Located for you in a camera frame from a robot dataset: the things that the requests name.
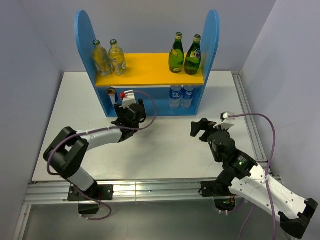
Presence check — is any Red Bull can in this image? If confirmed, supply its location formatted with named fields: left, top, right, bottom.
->
left=107, top=87, right=119, bottom=105

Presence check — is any clear Chang bottle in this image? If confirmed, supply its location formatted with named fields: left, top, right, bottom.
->
left=92, top=39, right=113, bottom=77
left=108, top=39, right=127, bottom=76

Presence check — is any green Perrier bottle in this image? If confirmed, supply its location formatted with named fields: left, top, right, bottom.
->
left=168, top=32, right=185, bottom=73
left=184, top=34, right=201, bottom=76

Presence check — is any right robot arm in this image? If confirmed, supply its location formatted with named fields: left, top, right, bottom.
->
left=190, top=118, right=318, bottom=239

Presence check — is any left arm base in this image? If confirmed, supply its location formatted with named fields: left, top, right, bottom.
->
left=67, top=183, right=114, bottom=221

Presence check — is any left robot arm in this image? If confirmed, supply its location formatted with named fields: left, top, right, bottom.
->
left=43, top=99, right=147, bottom=200

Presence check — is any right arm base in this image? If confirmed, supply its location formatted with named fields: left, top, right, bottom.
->
left=198, top=180, right=245, bottom=214

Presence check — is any blue and yellow shelf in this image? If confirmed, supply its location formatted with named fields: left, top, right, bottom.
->
left=74, top=9, right=220, bottom=117

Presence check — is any right Pocari Sweat bottle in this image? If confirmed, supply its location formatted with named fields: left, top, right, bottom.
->
left=180, top=85, right=195, bottom=109

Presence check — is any pocari sweat bottle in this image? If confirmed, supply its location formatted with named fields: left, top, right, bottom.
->
left=169, top=85, right=182, bottom=109
left=180, top=85, right=195, bottom=109

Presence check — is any left Pocari Sweat bottle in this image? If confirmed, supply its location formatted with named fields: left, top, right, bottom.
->
left=169, top=85, right=182, bottom=109

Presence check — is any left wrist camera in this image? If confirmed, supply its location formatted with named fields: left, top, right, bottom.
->
left=120, top=90, right=137, bottom=108

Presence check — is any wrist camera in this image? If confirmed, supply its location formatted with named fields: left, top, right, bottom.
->
left=120, top=90, right=137, bottom=108
left=213, top=111, right=236, bottom=131

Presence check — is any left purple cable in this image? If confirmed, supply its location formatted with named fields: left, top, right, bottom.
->
left=46, top=90, right=158, bottom=221

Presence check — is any purple cable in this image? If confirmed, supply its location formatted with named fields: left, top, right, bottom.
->
left=229, top=112, right=277, bottom=240
left=46, top=90, right=158, bottom=221

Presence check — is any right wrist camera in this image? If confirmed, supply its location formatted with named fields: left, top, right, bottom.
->
left=213, top=111, right=236, bottom=131

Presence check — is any right aluminium rail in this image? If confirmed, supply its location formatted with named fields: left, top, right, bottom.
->
left=231, top=71, right=276, bottom=173

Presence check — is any aluminium rail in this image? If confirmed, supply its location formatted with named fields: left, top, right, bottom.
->
left=22, top=177, right=286, bottom=206
left=231, top=71, right=276, bottom=173

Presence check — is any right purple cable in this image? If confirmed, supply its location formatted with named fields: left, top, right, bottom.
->
left=229, top=112, right=277, bottom=240

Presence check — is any front aluminium rail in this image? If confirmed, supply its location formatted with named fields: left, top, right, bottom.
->
left=22, top=177, right=286, bottom=206

